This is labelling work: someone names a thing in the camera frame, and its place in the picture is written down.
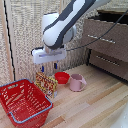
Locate brown drawer cabinet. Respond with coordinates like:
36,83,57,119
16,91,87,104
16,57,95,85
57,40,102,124
81,9,128,82

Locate red plastic bowl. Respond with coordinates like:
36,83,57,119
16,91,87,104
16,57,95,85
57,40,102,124
54,71,71,85

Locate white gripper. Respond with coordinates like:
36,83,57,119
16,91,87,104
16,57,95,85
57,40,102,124
31,46,68,74

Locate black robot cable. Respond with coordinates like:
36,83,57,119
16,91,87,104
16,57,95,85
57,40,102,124
65,9,128,52

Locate pink plastic mug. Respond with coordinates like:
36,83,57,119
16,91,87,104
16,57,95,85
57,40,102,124
69,73,88,93

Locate red plastic shopping basket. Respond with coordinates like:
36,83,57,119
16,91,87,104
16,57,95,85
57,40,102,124
0,78,54,128

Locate cereal snack bar box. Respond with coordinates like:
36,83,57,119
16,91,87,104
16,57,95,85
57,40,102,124
35,71,59,99

